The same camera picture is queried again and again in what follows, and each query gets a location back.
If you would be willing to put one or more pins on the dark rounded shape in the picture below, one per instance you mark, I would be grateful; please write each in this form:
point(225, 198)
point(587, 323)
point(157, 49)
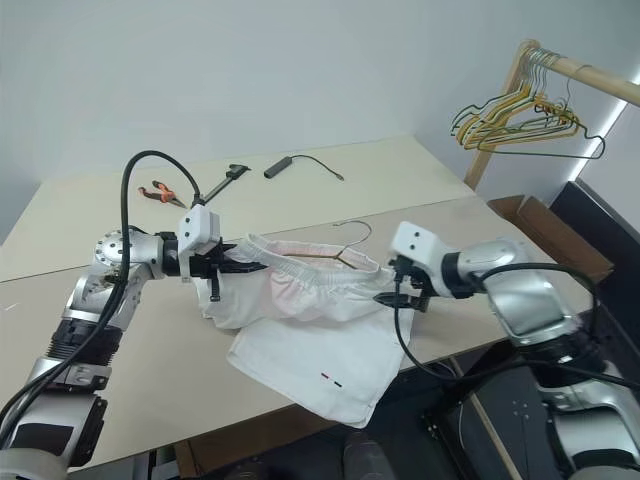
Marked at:
point(362, 455)

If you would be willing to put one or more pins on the bunch of hangers on rack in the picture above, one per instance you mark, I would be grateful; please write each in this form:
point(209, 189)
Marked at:
point(525, 131)

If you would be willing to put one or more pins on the white shorts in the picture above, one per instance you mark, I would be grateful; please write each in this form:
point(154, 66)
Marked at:
point(310, 360)

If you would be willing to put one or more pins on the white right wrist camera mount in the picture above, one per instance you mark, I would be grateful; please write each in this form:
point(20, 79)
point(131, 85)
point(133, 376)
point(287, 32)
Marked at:
point(415, 242)

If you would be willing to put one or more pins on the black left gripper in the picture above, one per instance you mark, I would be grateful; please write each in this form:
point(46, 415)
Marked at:
point(205, 265)

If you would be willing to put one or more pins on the white vertical light strip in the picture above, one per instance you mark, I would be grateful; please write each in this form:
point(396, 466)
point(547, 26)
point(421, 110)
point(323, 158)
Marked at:
point(597, 137)

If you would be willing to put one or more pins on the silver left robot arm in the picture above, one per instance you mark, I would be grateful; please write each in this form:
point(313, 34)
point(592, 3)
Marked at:
point(120, 250)

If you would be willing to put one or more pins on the tan wooden slat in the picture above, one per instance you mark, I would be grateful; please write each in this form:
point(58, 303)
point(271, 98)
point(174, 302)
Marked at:
point(485, 420)

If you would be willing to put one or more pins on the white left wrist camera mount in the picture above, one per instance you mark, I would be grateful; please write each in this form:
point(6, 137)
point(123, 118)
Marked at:
point(197, 227)

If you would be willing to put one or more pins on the black clamp tool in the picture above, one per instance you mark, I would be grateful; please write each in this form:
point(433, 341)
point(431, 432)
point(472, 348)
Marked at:
point(235, 172)

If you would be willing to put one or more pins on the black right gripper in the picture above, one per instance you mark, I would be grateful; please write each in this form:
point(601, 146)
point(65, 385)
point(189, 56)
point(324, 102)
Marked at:
point(417, 287)

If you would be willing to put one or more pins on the black platform with white marks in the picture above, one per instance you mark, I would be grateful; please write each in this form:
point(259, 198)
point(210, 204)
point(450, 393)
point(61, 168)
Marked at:
point(520, 425)

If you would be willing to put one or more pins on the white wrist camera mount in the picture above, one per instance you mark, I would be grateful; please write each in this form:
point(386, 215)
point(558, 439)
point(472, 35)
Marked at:
point(415, 242)
point(197, 227)

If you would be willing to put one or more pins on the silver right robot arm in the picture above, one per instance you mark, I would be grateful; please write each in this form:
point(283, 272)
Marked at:
point(525, 295)

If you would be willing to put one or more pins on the wooden clothes rack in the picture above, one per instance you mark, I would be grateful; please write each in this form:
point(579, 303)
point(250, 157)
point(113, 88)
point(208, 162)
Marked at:
point(590, 74)

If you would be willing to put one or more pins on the black panel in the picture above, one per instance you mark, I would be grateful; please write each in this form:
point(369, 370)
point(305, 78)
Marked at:
point(600, 220)

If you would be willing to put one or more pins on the brown cardboard box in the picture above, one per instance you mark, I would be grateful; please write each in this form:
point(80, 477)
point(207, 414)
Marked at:
point(550, 225)

